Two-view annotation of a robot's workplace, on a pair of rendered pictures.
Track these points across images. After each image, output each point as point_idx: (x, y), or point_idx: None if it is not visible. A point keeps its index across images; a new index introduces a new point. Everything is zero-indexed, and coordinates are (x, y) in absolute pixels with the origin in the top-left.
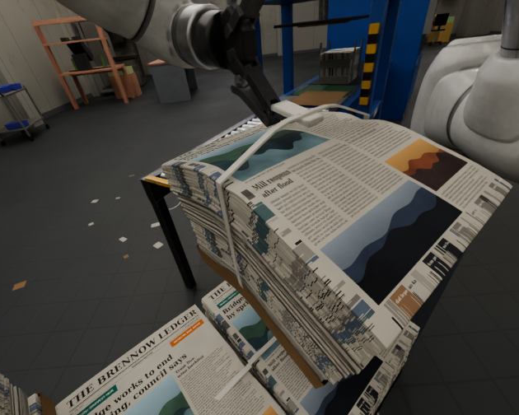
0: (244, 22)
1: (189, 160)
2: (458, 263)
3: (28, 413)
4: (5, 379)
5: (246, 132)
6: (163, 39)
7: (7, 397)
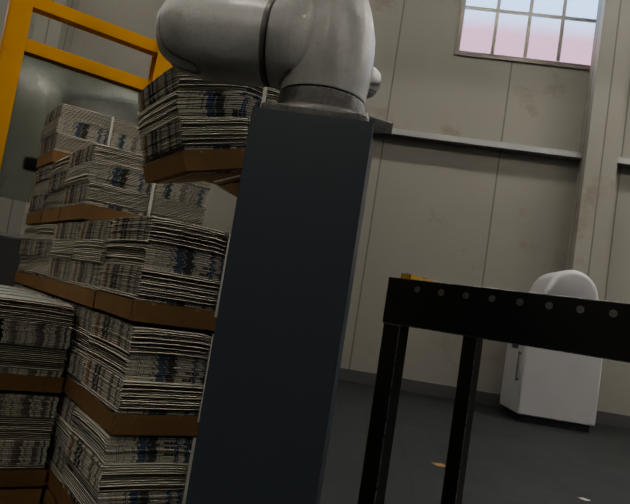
0: None
1: None
2: (223, 281)
3: (193, 222)
4: (205, 205)
5: None
6: None
7: (196, 203)
